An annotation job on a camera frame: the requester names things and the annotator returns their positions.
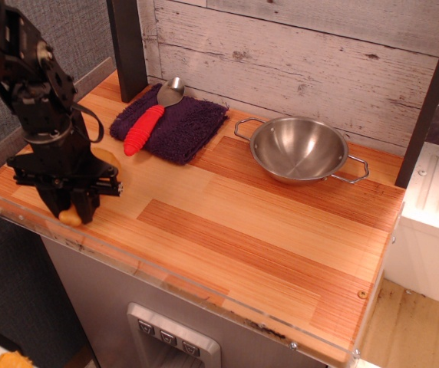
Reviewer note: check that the dark shelf post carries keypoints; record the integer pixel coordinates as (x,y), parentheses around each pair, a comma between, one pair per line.
(420,131)
(128,47)

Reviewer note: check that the purple folded towel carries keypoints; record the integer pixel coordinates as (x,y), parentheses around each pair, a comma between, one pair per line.
(183,130)

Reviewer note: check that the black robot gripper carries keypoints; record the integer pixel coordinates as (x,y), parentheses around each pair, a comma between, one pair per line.
(61,161)

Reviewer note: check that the grey toy fridge cabinet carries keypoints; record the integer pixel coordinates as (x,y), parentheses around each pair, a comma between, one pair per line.
(100,292)

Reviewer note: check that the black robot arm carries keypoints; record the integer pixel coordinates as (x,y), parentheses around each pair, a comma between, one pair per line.
(33,85)

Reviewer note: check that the dark left shelf post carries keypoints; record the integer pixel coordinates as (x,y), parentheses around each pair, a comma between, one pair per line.
(128,47)

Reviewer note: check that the yellow toy chicken drumstick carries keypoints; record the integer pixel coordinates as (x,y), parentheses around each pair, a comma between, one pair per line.
(70,216)

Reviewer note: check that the silver dispenser button panel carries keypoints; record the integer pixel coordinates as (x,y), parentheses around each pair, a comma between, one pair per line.
(163,342)

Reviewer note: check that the steel bowl with handles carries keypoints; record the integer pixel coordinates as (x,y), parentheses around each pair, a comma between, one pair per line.
(297,150)

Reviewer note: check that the dark right shelf post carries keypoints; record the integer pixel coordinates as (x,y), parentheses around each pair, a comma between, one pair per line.
(420,131)

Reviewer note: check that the orange object bottom left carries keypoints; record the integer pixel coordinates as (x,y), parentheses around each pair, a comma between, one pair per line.
(15,360)

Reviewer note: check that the spoon with red handle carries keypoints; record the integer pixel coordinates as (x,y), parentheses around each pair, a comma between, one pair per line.
(169,94)

